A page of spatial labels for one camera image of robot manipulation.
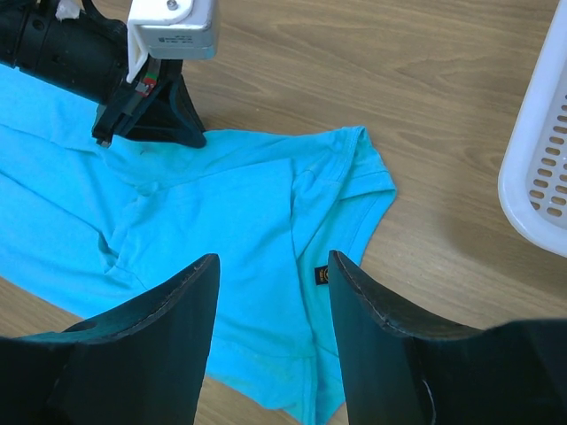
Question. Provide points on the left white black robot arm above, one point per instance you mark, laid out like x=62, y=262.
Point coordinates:
x=87, y=56

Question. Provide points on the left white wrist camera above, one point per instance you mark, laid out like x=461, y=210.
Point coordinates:
x=181, y=29

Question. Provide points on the white plastic basket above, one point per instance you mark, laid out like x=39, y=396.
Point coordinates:
x=532, y=179

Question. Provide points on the turquoise t shirt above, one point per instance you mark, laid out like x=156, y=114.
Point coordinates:
x=87, y=228

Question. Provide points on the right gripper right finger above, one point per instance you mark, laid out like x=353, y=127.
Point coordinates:
x=378, y=332

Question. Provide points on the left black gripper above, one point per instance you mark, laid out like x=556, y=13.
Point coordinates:
x=154, y=107

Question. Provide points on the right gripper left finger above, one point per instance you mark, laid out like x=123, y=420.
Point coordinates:
x=142, y=362

